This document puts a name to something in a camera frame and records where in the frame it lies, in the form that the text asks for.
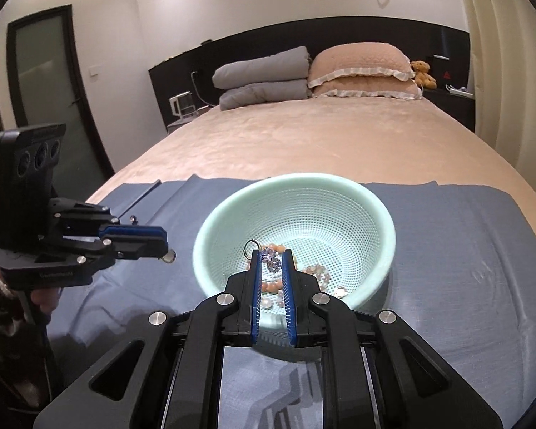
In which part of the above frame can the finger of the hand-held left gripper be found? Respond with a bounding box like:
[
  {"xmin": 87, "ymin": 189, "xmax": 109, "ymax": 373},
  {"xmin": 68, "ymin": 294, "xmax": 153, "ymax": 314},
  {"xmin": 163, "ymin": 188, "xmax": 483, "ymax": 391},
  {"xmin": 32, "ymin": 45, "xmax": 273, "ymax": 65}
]
[
  {"xmin": 281, "ymin": 250, "xmax": 503, "ymax": 429},
  {"xmin": 33, "ymin": 250, "xmax": 264, "ymax": 429}
]

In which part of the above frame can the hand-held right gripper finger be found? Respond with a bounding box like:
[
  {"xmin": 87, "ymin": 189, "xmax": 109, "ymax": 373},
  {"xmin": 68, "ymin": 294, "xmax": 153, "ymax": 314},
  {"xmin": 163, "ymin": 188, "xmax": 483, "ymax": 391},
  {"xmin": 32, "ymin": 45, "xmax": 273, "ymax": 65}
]
[
  {"xmin": 111, "ymin": 240, "xmax": 170, "ymax": 261},
  {"xmin": 97, "ymin": 225, "xmax": 168, "ymax": 245}
]

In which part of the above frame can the orange bead bracelet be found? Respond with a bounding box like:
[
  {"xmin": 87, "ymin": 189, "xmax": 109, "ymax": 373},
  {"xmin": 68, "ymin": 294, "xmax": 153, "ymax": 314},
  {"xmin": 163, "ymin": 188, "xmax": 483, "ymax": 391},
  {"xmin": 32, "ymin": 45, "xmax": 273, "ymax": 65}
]
[{"xmin": 258, "ymin": 242, "xmax": 323, "ymax": 312}]

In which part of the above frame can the pink bead bracelet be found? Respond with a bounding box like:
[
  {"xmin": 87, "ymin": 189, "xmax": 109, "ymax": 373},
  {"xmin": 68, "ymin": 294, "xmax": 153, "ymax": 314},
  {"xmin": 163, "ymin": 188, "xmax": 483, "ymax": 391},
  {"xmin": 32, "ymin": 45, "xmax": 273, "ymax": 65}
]
[{"xmin": 300, "ymin": 265, "xmax": 337, "ymax": 287}]

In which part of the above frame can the silver crystal charm earring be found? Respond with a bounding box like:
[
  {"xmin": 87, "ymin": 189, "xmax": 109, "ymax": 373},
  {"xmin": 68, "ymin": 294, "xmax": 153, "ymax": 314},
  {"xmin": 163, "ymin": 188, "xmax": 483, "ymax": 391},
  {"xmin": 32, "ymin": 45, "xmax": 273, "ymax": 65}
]
[{"xmin": 244, "ymin": 238, "xmax": 283, "ymax": 273}]

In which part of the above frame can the mint green plastic basket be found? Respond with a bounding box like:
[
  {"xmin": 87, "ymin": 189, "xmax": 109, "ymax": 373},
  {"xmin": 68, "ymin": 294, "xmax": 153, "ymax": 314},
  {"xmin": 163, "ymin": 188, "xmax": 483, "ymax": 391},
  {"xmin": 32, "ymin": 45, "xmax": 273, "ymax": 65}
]
[{"xmin": 192, "ymin": 172, "xmax": 396, "ymax": 364}]

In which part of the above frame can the person's left forearm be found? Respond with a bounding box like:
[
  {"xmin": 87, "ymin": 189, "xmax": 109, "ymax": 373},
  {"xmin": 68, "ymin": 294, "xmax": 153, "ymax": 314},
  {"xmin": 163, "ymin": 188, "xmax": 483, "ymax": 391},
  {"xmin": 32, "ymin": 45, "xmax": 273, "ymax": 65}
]
[{"xmin": 0, "ymin": 266, "xmax": 56, "ymax": 414}]

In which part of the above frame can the person's left hand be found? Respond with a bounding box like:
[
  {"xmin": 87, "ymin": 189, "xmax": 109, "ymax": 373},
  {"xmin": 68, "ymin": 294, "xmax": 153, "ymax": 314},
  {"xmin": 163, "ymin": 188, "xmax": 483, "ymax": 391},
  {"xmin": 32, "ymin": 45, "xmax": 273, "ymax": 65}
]
[{"xmin": 29, "ymin": 287, "xmax": 63, "ymax": 319}]

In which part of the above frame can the frosted glass door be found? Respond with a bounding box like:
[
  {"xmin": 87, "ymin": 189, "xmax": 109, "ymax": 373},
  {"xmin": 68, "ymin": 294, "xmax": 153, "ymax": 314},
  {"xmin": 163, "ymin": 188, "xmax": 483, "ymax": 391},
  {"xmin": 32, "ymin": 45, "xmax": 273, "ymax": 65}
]
[{"xmin": 6, "ymin": 4, "xmax": 115, "ymax": 180}]

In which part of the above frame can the beige bedspread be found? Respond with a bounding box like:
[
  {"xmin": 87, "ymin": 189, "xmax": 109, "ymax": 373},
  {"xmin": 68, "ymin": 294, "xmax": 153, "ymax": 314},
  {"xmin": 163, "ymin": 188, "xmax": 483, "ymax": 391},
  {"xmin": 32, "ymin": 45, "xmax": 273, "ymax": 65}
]
[{"xmin": 84, "ymin": 95, "xmax": 536, "ymax": 235}]

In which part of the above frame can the blue cloth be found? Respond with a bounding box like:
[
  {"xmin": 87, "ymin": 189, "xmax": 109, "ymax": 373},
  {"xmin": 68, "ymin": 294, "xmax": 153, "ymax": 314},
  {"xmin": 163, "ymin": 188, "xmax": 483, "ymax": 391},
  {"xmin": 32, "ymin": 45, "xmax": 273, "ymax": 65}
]
[{"xmin": 42, "ymin": 176, "xmax": 536, "ymax": 429}]

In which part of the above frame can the grey folded quilt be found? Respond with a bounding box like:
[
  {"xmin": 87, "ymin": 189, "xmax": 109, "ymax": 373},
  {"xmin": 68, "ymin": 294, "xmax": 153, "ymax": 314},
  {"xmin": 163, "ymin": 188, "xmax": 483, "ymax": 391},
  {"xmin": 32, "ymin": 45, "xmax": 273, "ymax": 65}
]
[
  {"xmin": 218, "ymin": 78, "xmax": 312, "ymax": 110},
  {"xmin": 212, "ymin": 45, "xmax": 313, "ymax": 90}
]

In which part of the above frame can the pink frilled pillow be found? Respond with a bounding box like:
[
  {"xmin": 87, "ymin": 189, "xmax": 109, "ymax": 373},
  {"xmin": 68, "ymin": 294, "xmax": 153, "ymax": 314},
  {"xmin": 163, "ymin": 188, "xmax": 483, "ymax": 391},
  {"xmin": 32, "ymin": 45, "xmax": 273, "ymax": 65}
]
[
  {"xmin": 310, "ymin": 76, "xmax": 423, "ymax": 101},
  {"xmin": 307, "ymin": 43, "xmax": 416, "ymax": 89}
]

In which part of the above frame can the black headboard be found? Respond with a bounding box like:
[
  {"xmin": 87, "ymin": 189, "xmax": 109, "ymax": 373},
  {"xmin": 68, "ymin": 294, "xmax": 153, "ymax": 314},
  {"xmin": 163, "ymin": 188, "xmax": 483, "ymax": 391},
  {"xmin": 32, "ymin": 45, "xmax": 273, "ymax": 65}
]
[{"xmin": 148, "ymin": 17, "xmax": 472, "ymax": 133}]

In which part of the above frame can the black bedside table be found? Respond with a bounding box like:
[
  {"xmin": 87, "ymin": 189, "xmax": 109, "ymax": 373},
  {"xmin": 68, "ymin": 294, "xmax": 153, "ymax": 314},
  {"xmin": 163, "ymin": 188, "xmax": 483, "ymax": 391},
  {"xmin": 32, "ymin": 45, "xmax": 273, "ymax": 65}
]
[{"xmin": 422, "ymin": 88, "xmax": 477, "ymax": 133}]

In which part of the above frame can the brown teddy bear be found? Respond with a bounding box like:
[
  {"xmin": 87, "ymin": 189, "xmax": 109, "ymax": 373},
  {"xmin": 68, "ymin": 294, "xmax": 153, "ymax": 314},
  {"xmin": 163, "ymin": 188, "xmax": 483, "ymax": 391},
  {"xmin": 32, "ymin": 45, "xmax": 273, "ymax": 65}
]
[{"xmin": 410, "ymin": 60, "xmax": 438, "ymax": 90}]

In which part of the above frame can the cream curtain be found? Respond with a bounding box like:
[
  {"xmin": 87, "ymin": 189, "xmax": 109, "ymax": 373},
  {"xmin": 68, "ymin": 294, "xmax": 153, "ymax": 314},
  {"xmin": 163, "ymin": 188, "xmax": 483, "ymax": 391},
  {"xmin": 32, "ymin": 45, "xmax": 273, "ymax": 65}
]
[{"xmin": 453, "ymin": 0, "xmax": 536, "ymax": 217}]

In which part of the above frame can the white charging cable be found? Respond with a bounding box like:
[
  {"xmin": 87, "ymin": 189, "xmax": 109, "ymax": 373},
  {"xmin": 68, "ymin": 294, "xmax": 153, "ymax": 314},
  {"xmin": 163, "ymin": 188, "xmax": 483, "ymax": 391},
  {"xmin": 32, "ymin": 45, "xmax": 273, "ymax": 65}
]
[{"xmin": 190, "ymin": 70, "xmax": 212, "ymax": 109}]

